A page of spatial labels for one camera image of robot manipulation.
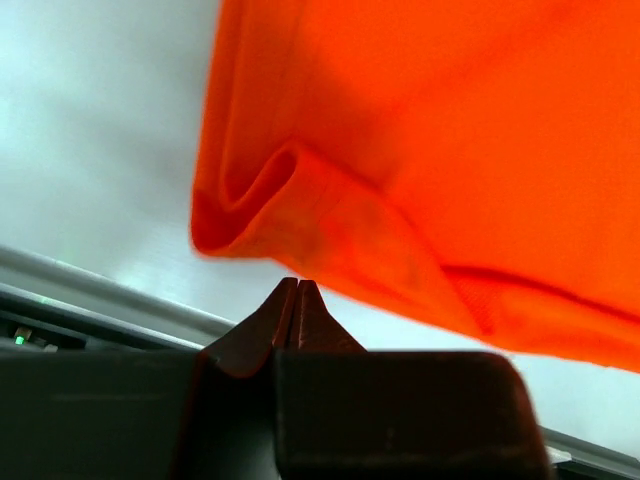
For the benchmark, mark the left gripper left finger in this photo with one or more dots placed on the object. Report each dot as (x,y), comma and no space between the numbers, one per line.
(83,399)

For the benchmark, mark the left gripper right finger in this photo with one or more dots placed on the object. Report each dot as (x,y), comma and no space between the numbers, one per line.
(343,412)

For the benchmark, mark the orange shorts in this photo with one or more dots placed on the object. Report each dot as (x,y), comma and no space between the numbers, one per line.
(473,165)

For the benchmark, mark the aluminium rail front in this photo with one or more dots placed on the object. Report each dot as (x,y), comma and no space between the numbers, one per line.
(96,300)

